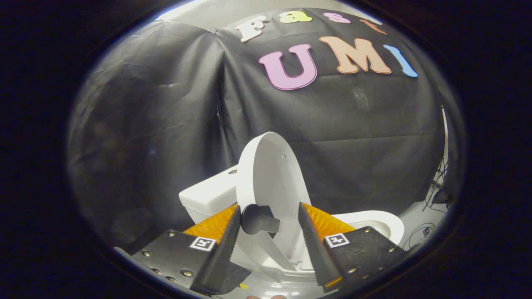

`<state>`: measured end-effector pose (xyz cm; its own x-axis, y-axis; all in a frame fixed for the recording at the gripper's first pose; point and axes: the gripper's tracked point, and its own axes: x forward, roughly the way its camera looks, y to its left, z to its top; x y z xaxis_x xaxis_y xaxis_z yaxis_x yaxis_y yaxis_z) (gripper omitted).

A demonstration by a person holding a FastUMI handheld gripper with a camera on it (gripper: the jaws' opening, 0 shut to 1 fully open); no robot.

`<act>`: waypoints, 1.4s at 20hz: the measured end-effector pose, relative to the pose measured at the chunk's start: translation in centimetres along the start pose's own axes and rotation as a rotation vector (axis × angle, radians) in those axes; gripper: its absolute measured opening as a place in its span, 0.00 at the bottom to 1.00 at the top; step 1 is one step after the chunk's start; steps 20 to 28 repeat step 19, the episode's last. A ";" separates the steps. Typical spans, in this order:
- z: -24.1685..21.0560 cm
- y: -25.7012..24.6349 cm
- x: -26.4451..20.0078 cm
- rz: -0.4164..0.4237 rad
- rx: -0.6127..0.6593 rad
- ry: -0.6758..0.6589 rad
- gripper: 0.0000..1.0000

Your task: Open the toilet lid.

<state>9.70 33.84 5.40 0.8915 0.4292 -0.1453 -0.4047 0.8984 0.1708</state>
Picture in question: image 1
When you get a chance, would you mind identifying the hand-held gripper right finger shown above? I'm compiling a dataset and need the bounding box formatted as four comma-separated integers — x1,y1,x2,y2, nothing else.
298,202,410,292

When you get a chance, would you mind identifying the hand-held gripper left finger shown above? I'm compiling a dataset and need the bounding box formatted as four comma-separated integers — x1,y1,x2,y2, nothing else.
131,204,252,296

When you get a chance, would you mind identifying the dark round lid handle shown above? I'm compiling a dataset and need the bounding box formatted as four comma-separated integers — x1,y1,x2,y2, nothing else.
241,203,281,235

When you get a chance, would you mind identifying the white toilet lid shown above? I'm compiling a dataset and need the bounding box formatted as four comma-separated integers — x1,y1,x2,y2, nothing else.
236,132,312,270

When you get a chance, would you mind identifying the white toilet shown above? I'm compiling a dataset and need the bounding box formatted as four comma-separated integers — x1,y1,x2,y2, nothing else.
179,165,404,283

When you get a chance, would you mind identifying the white toilet seat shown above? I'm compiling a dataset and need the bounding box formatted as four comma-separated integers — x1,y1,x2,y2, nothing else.
332,211,404,246

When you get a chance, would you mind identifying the black backdrop cloth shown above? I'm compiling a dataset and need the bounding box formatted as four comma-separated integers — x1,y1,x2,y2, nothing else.
66,8,462,250

